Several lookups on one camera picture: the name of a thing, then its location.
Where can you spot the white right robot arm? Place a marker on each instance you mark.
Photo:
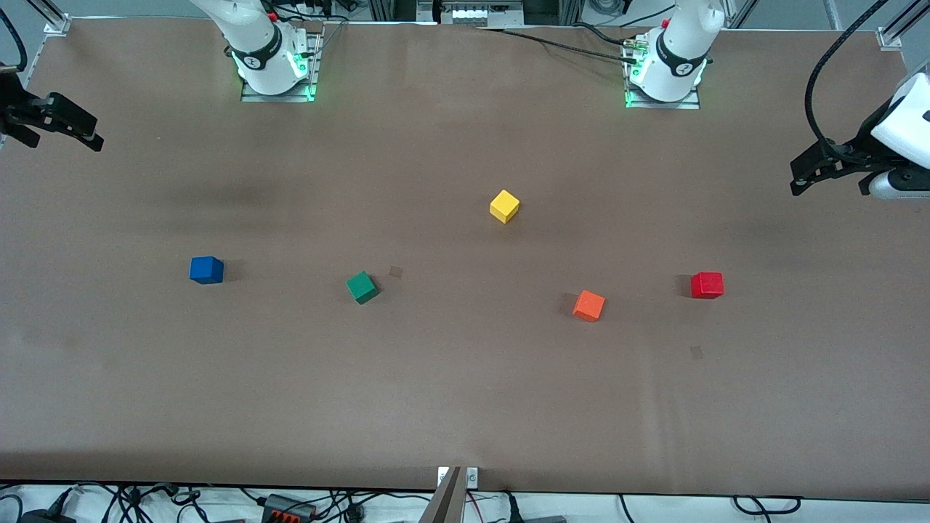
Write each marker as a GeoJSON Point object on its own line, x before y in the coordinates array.
{"type": "Point", "coordinates": [254, 43]}

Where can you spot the yellow wooden block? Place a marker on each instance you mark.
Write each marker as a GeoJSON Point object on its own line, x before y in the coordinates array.
{"type": "Point", "coordinates": [504, 206]}

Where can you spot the grey camera mount pole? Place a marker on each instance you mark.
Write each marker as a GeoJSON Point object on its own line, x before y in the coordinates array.
{"type": "Point", "coordinates": [447, 505]}

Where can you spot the white terminal device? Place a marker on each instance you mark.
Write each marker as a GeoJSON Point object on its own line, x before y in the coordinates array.
{"type": "Point", "coordinates": [479, 13]}

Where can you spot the orange wooden block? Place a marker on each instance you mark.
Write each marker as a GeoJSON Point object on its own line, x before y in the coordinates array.
{"type": "Point", "coordinates": [588, 306]}

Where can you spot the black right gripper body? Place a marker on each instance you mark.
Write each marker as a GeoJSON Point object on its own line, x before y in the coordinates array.
{"type": "Point", "coordinates": [16, 104]}

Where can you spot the blue wooden block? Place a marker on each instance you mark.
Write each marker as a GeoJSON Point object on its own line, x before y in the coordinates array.
{"type": "Point", "coordinates": [207, 270]}

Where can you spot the green wooden block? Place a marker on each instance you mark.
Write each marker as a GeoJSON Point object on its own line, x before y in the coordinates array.
{"type": "Point", "coordinates": [362, 288]}

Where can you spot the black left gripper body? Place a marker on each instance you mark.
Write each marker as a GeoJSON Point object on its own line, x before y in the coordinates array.
{"type": "Point", "coordinates": [862, 143]}

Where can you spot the aluminium frame post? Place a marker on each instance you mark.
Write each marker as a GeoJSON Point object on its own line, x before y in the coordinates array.
{"type": "Point", "coordinates": [392, 9]}

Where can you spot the black power adapter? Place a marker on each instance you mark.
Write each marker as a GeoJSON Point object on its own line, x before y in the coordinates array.
{"type": "Point", "coordinates": [43, 517]}

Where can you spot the black connector orange levers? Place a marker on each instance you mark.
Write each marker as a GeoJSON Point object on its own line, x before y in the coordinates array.
{"type": "Point", "coordinates": [287, 508]}

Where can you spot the white metal bracket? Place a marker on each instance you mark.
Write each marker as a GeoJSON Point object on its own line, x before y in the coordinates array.
{"type": "Point", "coordinates": [472, 477]}

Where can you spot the aluminium frame rail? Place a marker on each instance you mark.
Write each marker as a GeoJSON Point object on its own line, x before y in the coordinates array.
{"type": "Point", "coordinates": [57, 25]}
{"type": "Point", "coordinates": [892, 36]}

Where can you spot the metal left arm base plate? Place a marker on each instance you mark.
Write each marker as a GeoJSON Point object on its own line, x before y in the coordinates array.
{"type": "Point", "coordinates": [665, 104]}

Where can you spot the red wooden block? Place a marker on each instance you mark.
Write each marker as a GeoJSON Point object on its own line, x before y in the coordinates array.
{"type": "Point", "coordinates": [707, 285]}

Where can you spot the brown table cover sheet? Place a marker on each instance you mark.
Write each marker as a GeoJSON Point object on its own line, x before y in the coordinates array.
{"type": "Point", "coordinates": [465, 399]}

